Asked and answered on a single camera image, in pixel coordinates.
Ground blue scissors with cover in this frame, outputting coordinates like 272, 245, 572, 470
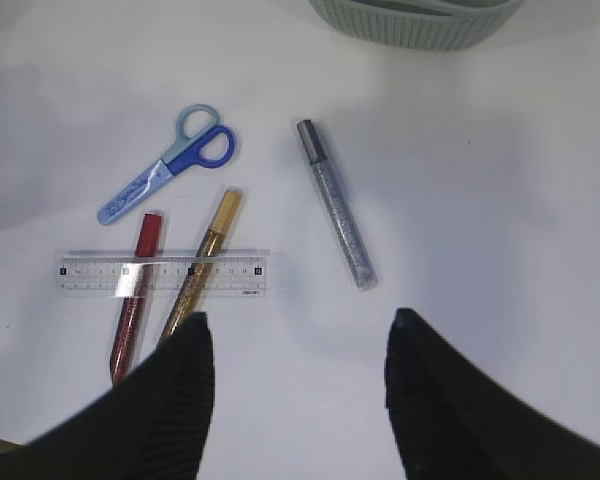
97, 104, 236, 226

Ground silver glitter pen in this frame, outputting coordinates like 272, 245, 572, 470
296, 119, 378, 291

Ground transparent plastic ruler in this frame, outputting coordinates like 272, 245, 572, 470
53, 249, 270, 298

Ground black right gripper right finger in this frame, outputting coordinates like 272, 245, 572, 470
384, 308, 600, 479

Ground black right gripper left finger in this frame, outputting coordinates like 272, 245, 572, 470
0, 313, 215, 479

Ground green plastic woven basket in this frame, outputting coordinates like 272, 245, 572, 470
310, 0, 522, 51

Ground gold glitter pen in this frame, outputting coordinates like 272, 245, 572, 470
158, 189, 243, 346

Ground red glitter pen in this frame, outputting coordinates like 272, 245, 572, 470
109, 213, 163, 386

